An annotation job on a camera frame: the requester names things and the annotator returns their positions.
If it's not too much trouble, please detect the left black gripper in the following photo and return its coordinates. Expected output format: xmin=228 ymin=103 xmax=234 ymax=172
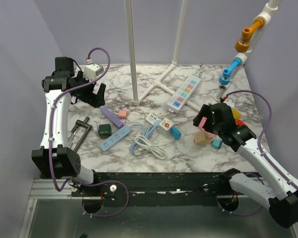
xmin=73 ymin=71 xmax=106 ymax=107

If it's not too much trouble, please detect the pink triangular power strip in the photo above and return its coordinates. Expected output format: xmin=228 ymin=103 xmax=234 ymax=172
xmin=198 ymin=116 xmax=216 ymax=138

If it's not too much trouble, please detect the purple USB power strip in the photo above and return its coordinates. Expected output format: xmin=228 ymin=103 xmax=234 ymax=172
xmin=100 ymin=107 xmax=124 ymax=129

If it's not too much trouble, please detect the wooden cube socket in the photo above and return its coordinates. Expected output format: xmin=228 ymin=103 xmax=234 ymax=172
xmin=193 ymin=131 xmax=211 ymax=146

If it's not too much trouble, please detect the pink charger plug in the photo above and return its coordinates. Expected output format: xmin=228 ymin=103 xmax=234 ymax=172
xmin=118 ymin=110 xmax=127 ymax=119

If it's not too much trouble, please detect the white multicolour power strip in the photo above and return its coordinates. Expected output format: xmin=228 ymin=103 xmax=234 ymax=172
xmin=166 ymin=75 xmax=201 ymax=113

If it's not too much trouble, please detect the yellow cube socket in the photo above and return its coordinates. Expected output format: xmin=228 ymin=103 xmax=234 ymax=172
xmin=232 ymin=109 xmax=241 ymax=121

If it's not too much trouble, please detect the dark green cube socket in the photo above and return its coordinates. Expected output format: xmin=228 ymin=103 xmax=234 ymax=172
xmin=98 ymin=124 xmax=112 ymax=139

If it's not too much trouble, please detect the teal plug adapter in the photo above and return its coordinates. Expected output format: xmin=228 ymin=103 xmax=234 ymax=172
xmin=212 ymin=138 xmax=223 ymax=149

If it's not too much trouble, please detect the red cube socket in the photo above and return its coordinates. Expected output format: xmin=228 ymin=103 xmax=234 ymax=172
xmin=236 ymin=119 xmax=245 ymax=125

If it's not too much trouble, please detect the white round plug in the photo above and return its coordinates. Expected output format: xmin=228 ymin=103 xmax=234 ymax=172
xmin=134 ymin=135 xmax=174 ymax=160

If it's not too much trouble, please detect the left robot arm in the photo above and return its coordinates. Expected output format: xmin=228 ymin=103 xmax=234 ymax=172
xmin=31 ymin=57 xmax=106 ymax=196

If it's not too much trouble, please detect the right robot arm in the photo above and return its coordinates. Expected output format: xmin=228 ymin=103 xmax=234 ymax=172
xmin=193 ymin=103 xmax=298 ymax=228

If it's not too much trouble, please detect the blue plug adapter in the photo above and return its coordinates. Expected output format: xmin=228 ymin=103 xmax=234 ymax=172
xmin=170 ymin=127 xmax=181 ymax=140

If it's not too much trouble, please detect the blue pipe fitting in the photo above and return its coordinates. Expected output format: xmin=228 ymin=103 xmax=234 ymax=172
xmin=219 ymin=57 xmax=247 ymax=86

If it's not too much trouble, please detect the white cartoon cube adapter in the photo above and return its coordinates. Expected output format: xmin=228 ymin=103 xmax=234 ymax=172
xmin=158 ymin=118 xmax=174 ymax=136

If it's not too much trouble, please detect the orange pipe fitting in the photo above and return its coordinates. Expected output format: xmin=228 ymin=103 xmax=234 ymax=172
xmin=235 ymin=18 xmax=265 ymax=53

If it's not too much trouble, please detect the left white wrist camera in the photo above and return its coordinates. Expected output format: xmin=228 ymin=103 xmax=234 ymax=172
xmin=83 ymin=63 xmax=104 ymax=81

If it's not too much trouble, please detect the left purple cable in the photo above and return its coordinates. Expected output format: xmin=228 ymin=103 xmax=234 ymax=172
xmin=48 ymin=47 xmax=111 ymax=191

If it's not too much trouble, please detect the purple cable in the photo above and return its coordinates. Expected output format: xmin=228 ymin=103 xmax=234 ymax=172
xmin=48 ymin=47 xmax=111 ymax=191
xmin=221 ymin=90 xmax=298 ymax=225

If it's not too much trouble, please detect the light blue cable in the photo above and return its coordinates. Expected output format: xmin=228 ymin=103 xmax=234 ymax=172
xmin=129 ymin=122 xmax=162 ymax=156

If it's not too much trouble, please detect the white PVC pipe frame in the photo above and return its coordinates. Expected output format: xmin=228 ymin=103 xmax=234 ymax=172
xmin=124 ymin=0 xmax=281 ymax=106

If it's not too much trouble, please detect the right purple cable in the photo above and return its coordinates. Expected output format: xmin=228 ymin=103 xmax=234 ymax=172
xmin=221 ymin=90 xmax=298 ymax=225

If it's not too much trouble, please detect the black metal base rail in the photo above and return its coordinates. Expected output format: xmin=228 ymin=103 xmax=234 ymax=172
xmin=72 ymin=172 xmax=238 ymax=207

